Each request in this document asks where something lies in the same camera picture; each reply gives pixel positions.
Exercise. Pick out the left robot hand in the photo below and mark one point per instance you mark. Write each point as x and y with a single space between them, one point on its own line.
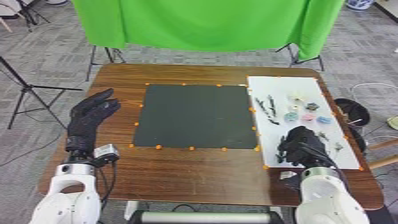
87 118

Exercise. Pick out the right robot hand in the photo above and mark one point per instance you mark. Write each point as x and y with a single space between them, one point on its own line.
302 145

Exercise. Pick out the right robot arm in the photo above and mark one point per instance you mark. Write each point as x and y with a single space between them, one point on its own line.
329 200

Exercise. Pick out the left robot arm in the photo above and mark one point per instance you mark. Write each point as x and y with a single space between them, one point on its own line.
70 200

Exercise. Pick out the green sprig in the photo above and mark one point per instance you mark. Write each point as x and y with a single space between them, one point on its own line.
272 106
274 122
260 104
338 146
322 135
279 151

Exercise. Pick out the pink flower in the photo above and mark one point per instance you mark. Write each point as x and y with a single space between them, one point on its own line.
308 117

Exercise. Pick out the teal flower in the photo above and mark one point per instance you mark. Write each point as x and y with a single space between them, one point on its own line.
292 116

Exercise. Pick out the small white flower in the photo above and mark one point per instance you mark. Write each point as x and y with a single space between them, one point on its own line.
293 107

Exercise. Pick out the dark blue flower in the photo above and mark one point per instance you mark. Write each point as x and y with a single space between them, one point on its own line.
311 106

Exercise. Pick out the black round stool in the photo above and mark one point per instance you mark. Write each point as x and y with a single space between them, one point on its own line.
352 111

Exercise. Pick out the black tripod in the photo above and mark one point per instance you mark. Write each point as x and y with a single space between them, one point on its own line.
29 89

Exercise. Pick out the wooden chair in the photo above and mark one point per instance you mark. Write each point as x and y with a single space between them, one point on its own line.
384 153

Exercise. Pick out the white sheet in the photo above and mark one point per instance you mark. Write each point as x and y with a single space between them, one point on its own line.
308 88

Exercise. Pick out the black stand legs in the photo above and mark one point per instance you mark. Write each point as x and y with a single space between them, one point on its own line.
93 61
293 58

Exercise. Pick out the dark mat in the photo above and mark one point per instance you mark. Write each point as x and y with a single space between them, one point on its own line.
196 116

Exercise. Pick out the pale grey bar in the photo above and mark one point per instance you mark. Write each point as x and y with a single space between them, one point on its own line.
205 218

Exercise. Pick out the blue and white vase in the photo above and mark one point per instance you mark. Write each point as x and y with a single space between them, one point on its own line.
359 3

